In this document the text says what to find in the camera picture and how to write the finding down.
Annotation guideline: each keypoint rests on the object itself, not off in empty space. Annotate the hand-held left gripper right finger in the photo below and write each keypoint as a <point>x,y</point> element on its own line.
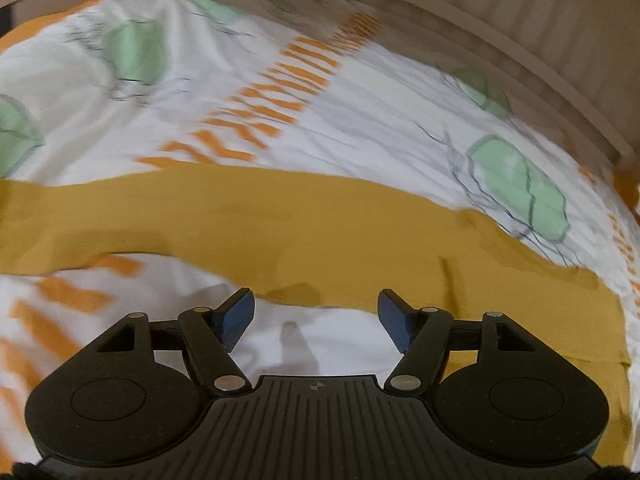
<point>395,321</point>

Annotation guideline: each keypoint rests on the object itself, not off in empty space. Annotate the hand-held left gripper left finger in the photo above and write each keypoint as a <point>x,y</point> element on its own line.
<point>238,318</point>

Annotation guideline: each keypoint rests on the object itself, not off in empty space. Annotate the mustard yellow knit garment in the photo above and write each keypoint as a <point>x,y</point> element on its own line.
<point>300,220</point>

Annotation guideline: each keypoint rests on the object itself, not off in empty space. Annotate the white printed bed blanket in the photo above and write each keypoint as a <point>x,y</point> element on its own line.
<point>375,125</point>

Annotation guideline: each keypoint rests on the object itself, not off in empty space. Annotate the beige wooden bed frame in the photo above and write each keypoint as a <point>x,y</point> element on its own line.
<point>550,20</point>

